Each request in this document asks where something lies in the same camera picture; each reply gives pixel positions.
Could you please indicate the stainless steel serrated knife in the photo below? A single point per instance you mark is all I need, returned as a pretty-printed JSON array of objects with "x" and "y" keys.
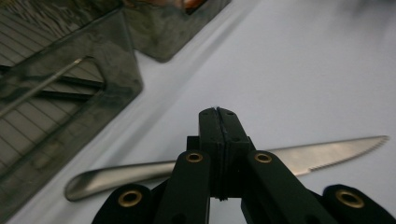
[{"x": 109, "y": 180}]

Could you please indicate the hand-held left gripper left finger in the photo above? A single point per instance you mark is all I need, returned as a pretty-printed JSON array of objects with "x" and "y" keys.
[{"x": 211, "y": 137}]

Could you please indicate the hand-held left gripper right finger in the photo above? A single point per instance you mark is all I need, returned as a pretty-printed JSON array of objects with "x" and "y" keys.
[{"x": 235, "y": 140}]

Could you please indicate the clear grey plastic bin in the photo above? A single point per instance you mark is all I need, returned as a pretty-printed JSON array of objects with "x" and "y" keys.
[
  {"x": 115, "y": 59},
  {"x": 165, "y": 34}
]

